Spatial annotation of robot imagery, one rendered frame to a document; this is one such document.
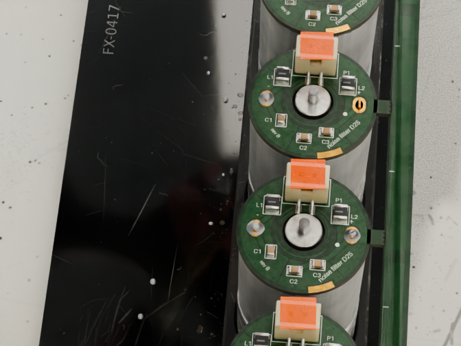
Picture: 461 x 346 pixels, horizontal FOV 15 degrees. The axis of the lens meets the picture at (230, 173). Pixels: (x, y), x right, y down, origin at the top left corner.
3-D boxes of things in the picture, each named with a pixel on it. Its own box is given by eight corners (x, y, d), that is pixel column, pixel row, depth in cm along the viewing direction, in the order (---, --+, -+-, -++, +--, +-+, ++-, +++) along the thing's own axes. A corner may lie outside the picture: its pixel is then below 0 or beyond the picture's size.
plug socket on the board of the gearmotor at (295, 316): (272, 353, 32) (273, 338, 31) (276, 309, 32) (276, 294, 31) (317, 356, 31) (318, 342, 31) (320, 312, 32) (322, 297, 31)
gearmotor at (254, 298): (232, 384, 37) (232, 284, 32) (241, 277, 38) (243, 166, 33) (349, 393, 36) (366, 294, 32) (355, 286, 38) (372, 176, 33)
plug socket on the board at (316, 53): (293, 85, 34) (294, 67, 34) (296, 48, 34) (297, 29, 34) (334, 88, 34) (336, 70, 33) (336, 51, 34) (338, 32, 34)
